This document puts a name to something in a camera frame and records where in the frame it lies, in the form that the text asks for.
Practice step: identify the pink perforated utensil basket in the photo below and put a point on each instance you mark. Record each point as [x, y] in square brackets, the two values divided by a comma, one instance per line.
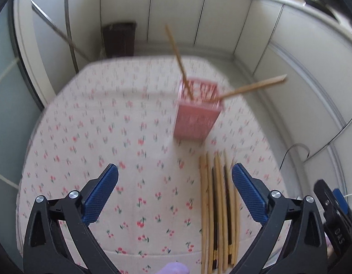
[193, 120]

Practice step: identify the dark flat object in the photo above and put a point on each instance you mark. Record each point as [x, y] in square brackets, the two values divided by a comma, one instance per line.
[321, 4]

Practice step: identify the dark brown waste bin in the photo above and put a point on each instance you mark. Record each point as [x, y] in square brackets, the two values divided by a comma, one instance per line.
[118, 40]

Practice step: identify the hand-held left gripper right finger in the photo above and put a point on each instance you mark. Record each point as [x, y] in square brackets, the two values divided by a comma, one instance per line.
[250, 194]

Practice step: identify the dark wooden chopstick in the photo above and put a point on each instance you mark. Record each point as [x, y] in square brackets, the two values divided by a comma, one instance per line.
[230, 219]
[213, 182]

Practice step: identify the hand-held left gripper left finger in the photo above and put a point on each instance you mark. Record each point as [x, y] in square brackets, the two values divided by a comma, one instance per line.
[101, 194]

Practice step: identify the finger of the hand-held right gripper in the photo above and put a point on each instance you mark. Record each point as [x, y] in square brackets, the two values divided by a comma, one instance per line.
[340, 201]
[324, 197]

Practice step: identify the cherry print tablecloth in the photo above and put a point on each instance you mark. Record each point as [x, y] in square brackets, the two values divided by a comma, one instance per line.
[107, 120]

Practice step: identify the light wooden chopstick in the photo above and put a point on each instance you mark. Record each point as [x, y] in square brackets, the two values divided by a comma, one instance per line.
[178, 60]
[203, 205]
[219, 205]
[250, 88]

